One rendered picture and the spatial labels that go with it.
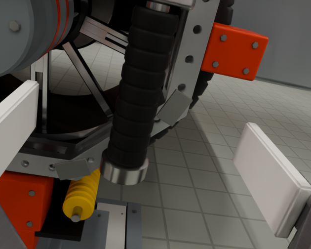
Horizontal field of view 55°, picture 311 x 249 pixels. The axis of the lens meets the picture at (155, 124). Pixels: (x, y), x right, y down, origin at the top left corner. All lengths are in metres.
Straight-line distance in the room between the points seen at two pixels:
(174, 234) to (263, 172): 1.21
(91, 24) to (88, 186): 0.30
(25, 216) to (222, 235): 1.02
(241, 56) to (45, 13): 0.28
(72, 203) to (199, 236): 0.89
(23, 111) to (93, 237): 0.81
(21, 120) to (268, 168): 0.13
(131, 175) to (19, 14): 0.18
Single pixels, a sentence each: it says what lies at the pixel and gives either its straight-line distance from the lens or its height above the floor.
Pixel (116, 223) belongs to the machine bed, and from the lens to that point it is 1.23.
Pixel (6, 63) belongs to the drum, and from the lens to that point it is 0.33.
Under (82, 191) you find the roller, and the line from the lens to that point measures 0.60.
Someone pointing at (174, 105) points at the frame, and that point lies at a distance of 0.48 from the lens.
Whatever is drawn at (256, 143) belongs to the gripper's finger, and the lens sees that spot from 0.18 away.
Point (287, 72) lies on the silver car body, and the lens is 0.97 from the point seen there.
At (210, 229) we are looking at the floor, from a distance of 1.46.
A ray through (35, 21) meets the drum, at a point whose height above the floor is 0.86.
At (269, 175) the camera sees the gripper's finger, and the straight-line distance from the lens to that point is 0.17.
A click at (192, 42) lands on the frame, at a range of 0.46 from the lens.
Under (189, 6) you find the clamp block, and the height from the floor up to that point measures 0.90.
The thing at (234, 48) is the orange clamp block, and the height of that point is 0.86.
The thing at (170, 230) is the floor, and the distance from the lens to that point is 1.38.
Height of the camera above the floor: 0.91
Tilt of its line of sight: 23 degrees down
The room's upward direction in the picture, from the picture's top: 14 degrees clockwise
